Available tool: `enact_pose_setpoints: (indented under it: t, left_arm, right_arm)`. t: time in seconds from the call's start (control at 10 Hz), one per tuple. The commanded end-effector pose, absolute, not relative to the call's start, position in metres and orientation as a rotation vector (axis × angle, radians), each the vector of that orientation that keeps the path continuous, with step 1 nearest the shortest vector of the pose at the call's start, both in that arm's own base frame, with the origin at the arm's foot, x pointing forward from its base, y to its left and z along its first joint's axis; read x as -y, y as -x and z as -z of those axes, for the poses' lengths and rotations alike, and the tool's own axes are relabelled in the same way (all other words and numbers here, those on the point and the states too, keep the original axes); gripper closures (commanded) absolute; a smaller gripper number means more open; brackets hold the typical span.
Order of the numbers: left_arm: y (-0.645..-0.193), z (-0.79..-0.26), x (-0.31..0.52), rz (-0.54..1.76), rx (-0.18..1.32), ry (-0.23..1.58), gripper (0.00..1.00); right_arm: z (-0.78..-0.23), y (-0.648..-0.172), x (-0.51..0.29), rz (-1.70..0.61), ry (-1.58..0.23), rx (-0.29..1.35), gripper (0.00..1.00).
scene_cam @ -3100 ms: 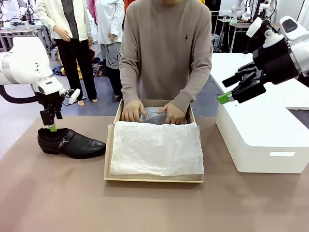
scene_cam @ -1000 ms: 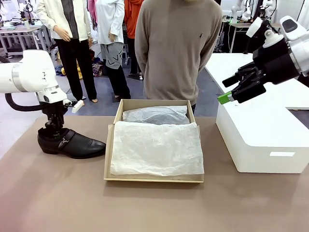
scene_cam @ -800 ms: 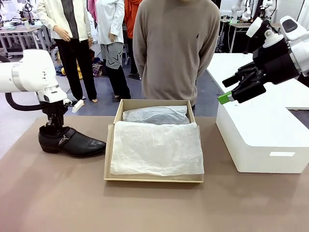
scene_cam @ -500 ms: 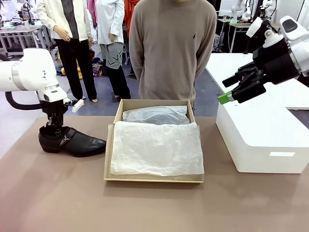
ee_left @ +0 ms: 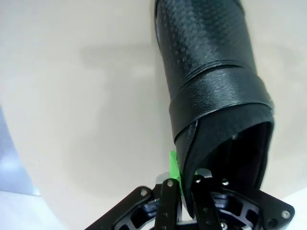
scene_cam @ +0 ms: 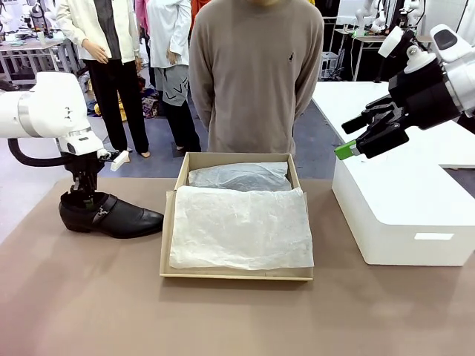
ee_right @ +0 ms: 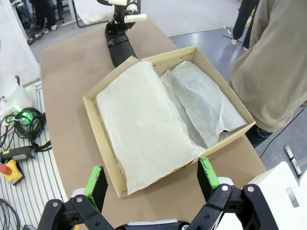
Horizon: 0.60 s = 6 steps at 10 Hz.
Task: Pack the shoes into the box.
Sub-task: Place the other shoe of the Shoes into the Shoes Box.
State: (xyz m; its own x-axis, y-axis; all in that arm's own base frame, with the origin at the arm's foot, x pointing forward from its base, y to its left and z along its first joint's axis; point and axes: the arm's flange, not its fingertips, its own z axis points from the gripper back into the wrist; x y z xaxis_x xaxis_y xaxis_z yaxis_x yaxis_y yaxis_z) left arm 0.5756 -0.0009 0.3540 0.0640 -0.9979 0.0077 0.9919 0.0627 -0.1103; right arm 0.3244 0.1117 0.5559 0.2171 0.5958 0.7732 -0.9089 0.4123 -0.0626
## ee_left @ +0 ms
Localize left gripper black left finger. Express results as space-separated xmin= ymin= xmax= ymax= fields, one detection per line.
xmin=87 ymin=150 xmax=190 ymax=230

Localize black leather buckle shoe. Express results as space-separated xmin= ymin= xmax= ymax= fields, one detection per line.
xmin=153 ymin=0 xmax=275 ymax=220

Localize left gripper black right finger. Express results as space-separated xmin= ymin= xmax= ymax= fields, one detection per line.
xmin=191 ymin=169 xmax=296 ymax=230

